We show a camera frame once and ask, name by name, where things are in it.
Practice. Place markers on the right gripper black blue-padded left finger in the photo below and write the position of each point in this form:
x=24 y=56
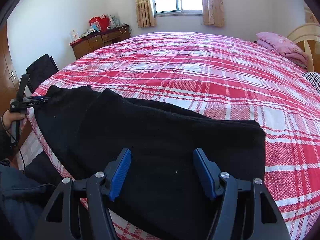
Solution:
x=61 y=218

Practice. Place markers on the red white plaid bedsheet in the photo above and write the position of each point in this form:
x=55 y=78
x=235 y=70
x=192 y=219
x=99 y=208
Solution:
x=223 y=78

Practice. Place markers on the cream wooden headboard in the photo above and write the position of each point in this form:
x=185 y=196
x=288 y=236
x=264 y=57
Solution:
x=307 y=37

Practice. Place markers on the brown wooden desk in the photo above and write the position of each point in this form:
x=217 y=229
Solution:
x=92 y=42

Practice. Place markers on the person's left hand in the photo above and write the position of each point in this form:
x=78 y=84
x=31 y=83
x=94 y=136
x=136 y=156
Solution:
x=8 y=118

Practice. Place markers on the left beige curtain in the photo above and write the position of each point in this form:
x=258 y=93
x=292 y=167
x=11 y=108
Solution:
x=145 y=13

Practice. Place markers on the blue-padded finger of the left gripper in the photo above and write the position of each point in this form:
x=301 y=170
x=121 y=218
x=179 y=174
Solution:
x=37 y=98

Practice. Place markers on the pink folded blanket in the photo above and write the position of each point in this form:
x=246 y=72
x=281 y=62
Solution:
x=283 y=46

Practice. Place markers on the right beige curtain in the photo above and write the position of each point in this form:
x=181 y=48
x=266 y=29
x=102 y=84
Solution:
x=213 y=13

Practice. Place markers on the striped pillow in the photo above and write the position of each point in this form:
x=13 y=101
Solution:
x=314 y=79

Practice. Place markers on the black folding chair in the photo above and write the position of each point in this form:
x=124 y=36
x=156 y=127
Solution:
x=40 y=70

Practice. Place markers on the brown wooden door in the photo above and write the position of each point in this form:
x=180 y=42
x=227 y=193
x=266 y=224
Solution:
x=9 y=81

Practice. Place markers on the beige curtain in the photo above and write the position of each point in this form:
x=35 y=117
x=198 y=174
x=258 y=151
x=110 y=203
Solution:
x=145 y=13
x=213 y=13

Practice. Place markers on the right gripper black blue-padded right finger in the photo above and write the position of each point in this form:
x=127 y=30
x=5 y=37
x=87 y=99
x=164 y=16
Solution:
x=247 y=209

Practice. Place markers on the dark sleeve forearm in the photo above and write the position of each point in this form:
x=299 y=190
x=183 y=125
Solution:
x=24 y=194

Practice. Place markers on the yellow side curtain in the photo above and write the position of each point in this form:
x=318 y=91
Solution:
x=309 y=16

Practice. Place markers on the black pants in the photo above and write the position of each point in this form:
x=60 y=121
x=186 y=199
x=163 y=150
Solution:
x=162 y=193

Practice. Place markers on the red gift bag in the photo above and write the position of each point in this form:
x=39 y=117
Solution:
x=101 y=22

